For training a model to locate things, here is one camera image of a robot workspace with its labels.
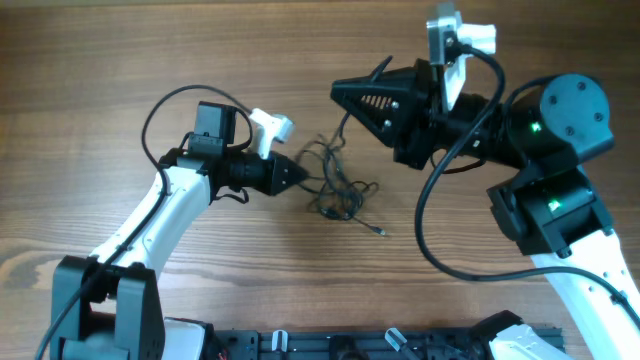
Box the black cable bundle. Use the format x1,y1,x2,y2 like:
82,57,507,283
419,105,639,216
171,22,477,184
295,54,394,237

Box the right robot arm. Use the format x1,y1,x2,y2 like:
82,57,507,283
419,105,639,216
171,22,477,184
331,60,639,359

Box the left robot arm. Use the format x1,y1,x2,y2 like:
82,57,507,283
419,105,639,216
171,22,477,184
38,102,306,359

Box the left camera cable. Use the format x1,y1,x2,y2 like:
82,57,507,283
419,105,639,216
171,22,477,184
33,84,254,360

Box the camera cable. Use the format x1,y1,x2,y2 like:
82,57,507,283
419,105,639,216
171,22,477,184
33,84,254,360
413,43,640,331

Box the right camera cable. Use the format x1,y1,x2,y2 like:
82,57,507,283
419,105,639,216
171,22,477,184
413,43,640,331

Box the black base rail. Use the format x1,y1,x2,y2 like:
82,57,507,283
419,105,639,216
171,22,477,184
205,328,495,360

